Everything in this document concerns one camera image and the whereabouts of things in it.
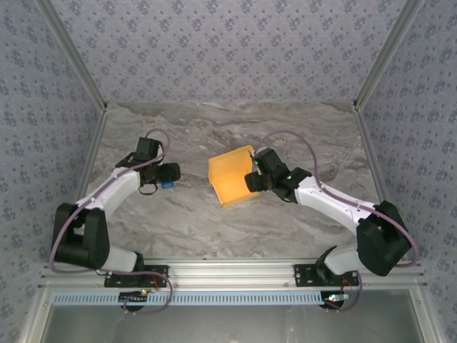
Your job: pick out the aluminium base beam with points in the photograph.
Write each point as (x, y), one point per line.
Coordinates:
(232, 271)

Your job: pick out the aluminium table side rail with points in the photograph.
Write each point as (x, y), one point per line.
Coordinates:
(94, 143)
(369, 143)

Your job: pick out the small circuit board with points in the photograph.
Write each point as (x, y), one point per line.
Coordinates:
(333, 298)
(134, 297)

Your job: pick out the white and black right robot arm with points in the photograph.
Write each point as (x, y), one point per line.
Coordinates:
(328, 196)

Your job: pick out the yellow paper box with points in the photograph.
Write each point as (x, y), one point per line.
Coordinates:
(228, 178)

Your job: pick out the aluminium frame post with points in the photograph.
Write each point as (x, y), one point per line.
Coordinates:
(75, 53)
(387, 53)

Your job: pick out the small blue cube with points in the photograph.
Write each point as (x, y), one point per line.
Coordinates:
(168, 186)

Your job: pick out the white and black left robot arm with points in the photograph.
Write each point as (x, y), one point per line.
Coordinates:
(114, 186)

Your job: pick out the grey metal panel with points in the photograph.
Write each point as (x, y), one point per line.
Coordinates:
(232, 325)

